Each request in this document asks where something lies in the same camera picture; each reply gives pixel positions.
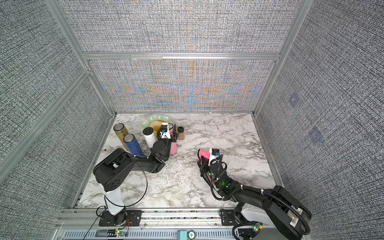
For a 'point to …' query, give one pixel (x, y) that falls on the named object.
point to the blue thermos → (132, 144)
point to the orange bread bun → (156, 125)
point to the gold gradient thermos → (120, 129)
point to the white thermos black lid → (149, 134)
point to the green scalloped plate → (146, 123)
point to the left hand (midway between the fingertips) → (172, 123)
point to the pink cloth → (205, 154)
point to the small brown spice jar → (181, 135)
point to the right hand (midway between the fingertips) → (201, 153)
